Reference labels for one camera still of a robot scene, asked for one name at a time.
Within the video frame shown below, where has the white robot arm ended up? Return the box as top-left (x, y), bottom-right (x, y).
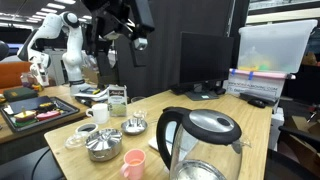
top-left (81, 0), bottom-right (155, 87)

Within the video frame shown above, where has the clear glass lid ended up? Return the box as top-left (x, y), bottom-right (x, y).
top-left (64, 131), bottom-right (89, 149)

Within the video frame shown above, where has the black office chair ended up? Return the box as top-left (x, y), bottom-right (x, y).
top-left (263, 126), bottom-right (320, 180)

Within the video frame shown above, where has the clear drinking glass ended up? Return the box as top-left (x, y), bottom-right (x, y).
top-left (131, 96), bottom-right (145, 112)

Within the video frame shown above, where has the black computer monitor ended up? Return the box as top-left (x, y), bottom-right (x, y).
top-left (170, 32), bottom-right (233, 101)

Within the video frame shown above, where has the black glass electric kettle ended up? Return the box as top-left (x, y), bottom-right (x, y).
top-left (156, 107), bottom-right (251, 180)

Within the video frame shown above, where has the dark green case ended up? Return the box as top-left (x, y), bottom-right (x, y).
top-left (3, 87), bottom-right (38, 102)

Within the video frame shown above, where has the black computer mouse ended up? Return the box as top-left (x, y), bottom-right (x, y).
top-left (248, 99), bottom-right (265, 108)

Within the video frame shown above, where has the white mug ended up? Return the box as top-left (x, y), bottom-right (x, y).
top-left (86, 103), bottom-right (109, 124)

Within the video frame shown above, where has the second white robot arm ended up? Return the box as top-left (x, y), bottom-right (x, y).
top-left (17, 12), bottom-right (90, 96)

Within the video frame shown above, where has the small silver pan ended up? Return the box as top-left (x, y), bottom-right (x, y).
top-left (121, 119), bottom-right (148, 135)

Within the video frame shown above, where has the white desk grommet ring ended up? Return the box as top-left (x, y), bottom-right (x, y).
top-left (75, 122), bottom-right (99, 135)

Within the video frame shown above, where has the white cardboard box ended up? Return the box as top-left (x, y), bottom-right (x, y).
top-left (223, 69), bottom-right (296, 98)

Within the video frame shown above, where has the pink plastic cup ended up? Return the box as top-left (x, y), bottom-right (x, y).
top-left (120, 149), bottom-right (146, 180)

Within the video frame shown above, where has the black tray with toys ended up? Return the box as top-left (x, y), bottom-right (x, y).
top-left (1, 96), bottom-right (79, 132)

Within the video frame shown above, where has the clear plastic storage bin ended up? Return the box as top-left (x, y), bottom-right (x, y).
top-left (237, 20), bottom-right (318, 73)

